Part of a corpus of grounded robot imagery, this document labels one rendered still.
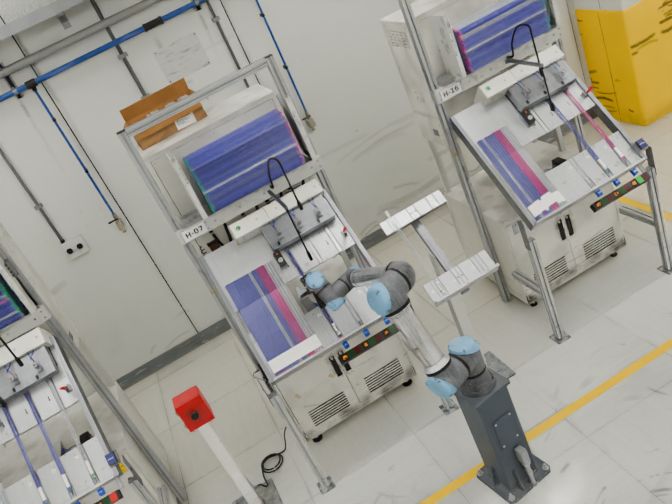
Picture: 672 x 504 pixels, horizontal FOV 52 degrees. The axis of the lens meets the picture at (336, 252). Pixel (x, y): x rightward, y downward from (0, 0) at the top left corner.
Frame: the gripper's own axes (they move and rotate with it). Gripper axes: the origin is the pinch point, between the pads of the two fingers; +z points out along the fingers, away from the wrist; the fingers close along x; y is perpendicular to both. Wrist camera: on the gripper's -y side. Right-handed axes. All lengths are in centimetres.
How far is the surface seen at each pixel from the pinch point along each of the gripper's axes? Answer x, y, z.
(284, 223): -5.2, 35.8, 6.7
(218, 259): 30.6, 37.2, 13.3
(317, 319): 4.9, -12.2, 0.4
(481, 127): -118, 30, 10
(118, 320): 110, 61, 173
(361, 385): -2, -53, 51
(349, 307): -10.8, -14.9, -0.3
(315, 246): -12.8, 18.8, 8.5
